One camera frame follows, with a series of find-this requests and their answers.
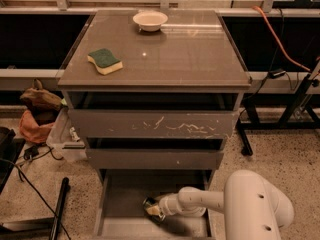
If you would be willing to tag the grey drawer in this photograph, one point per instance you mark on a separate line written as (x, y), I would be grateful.
(138, 153)
(151, 115)
(121, 215)

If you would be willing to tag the brown cloth bag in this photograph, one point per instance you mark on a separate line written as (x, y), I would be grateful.
(38, 98)

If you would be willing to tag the black power adapter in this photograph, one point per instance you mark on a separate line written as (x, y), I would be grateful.
(274, 74)

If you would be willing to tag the top grey drawer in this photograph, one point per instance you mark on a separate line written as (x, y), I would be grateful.
(151, 115)

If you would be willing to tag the middle grey drawer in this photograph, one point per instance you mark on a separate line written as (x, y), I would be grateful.
(138, 153)

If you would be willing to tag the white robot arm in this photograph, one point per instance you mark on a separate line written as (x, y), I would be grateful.
(253, 208)

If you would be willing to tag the orange cloth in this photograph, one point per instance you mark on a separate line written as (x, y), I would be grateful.
(31, 131)

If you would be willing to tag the clear plastic bag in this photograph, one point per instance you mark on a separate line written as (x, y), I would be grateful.
(64, 139)

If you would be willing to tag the white bowl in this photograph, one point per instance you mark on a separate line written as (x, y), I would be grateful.
(150, 21)

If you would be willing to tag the black table leg frame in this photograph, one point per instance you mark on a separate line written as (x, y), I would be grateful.
(299, 103)

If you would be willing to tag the green soda can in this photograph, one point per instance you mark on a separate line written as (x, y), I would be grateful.
(151, 202)

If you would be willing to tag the green yellow sponge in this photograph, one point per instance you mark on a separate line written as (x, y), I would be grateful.
(104, 61)

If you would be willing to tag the bottom grey drawer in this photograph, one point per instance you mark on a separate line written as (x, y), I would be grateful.
(121, 215)

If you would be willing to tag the grey drawer cabinet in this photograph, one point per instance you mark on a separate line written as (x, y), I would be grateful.
(191, 53)

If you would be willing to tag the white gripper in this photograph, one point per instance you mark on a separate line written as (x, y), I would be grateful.
(165, 204)

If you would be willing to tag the black pole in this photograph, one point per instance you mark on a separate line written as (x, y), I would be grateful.
(56, 226)

